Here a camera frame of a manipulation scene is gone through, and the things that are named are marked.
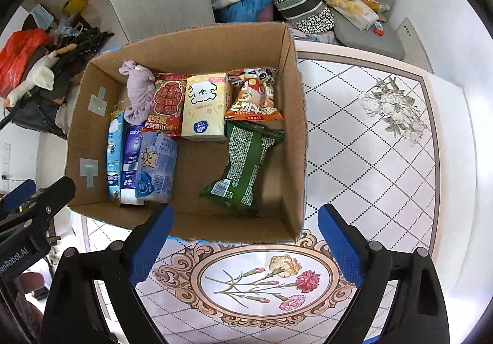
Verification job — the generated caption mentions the black stroller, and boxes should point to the black stroller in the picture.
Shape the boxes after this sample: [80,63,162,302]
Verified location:
[0,26,114,137]

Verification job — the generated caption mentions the orange snack packet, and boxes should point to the orange snack packet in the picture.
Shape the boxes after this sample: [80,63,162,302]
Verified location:
[224,67,285,122]

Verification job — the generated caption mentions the yellow bag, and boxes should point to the yellow bag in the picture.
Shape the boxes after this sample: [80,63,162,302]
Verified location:
[62,0,87,15]

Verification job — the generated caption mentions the purple and white carton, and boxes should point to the purple and white carton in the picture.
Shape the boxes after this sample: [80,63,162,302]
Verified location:
[119,124,149,206]

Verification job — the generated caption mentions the blue tissue pack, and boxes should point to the blue tissue pack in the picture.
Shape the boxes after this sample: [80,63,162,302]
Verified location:
[135,132,178,203]

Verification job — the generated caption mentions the white board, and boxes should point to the white board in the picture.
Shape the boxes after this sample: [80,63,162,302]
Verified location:
[398,18,434,73]

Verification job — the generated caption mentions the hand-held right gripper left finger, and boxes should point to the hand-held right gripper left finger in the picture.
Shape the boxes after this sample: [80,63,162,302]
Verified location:
[42,203,175,344]

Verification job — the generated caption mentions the blue-grey cloth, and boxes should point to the blue-grey cloth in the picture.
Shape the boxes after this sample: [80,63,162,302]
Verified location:
[31,4,55,29]

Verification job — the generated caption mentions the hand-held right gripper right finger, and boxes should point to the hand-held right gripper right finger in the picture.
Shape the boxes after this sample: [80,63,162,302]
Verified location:
[316,203,451,344]

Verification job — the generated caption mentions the black and white patterned bag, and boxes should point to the black and white patterned bag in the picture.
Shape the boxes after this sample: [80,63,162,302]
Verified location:
[274,0,335,34]

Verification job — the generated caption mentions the green snack packet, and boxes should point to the green snack packet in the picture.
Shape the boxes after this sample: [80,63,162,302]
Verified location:
[199,120,286,216]

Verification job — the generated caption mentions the red snack packet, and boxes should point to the red snack packet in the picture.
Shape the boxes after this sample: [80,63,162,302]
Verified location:
[142,72,188,137]

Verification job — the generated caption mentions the red plastic bag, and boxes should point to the red plastic bag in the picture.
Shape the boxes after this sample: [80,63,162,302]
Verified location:
[0,29,51,96]

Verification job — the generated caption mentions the white goose plush toy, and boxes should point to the white goose plush toy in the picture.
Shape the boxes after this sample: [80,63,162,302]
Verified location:
[3,44,78,108]

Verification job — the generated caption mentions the light blue slim packet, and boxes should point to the light blue slim packet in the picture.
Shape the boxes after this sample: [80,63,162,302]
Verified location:
[107,111,126,200]

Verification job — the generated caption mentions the grey cloth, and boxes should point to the grey cloth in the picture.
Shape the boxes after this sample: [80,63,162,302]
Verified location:
[119,60,157,124]

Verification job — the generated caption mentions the cardboard box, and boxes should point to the cardboard box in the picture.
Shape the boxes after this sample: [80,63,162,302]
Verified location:
[65,21,309,242]

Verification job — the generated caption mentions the yellow and white package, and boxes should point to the yellow and white package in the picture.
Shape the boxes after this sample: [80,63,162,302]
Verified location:
[327,0,380,31]

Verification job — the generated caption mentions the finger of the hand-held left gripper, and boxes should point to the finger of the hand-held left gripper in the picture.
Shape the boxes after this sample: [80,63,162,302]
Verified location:
[0,179,37,214]
[29,176,76,219]

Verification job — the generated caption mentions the yellow tissue pack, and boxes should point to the yellow tissue pack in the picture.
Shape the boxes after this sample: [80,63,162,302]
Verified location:
[181,72,232,141]

